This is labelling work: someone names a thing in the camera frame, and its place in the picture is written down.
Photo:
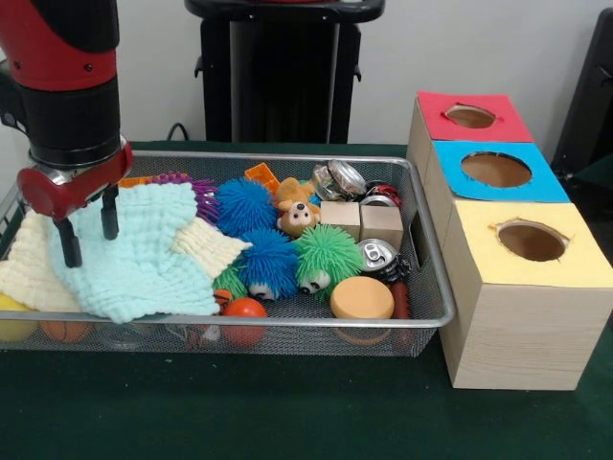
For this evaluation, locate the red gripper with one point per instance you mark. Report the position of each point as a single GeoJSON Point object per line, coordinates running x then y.
{"type": "Point", "coordinates": [57, 191]}

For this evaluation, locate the light blue waffle cloth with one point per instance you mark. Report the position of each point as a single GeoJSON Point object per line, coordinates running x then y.
{"type": "Point", "coordinates": [143, 259]}

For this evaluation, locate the cream waffle cloth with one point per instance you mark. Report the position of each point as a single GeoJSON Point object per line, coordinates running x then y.
{"type": "Point", "coordinates": [29, 273]}

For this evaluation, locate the brown plush toy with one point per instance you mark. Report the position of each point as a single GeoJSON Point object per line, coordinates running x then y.
{"type": "Point", "coordinates": [297, 211]}

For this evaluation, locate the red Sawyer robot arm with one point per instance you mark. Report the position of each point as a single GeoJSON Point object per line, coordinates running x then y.
{"type": "Point", "coordinates": [62, 72]}

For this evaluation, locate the silver mesh bin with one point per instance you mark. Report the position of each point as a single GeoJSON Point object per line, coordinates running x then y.
{"type": "Point", "coordinates": [335, 155]}

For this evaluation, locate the wooden box with three holes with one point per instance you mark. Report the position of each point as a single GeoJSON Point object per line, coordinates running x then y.
{"type": "Point", "coordinates": [527, 335]}

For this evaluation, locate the blue spiky ball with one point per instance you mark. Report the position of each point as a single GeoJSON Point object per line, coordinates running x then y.
{"type": "Point", "coordinates": [268, 259]}
{"type": "Point", "coordinates": [244, 201]}

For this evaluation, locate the green spiky ball with eye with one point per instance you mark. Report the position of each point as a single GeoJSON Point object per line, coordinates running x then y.
{"type": "Point", "coordinates": [328, 254]}

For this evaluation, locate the crushed silver can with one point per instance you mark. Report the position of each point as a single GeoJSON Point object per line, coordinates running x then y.
{"type": "Point", "coordinates": [337, 179]}

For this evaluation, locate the orange sponge disc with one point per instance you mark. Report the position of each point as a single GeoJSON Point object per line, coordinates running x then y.
{"type": "Point", "coordinates": [361, 297]}

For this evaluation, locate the black can silver top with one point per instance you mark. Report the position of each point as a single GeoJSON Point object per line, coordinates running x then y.
{"type": "Point", "coordinates": [378, 256]}

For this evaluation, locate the dark green side tablecloth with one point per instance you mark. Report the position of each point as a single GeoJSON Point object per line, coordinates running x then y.
{"type": "Point", "coordinates": [596, 170]}

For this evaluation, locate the black upright panel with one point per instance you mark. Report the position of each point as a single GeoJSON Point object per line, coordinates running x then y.
{"type": "Point", "coordinates": [589, 96]}

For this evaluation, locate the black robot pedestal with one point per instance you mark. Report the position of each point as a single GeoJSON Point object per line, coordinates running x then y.
{"type": "Point", "coordinates": [278, 86]}

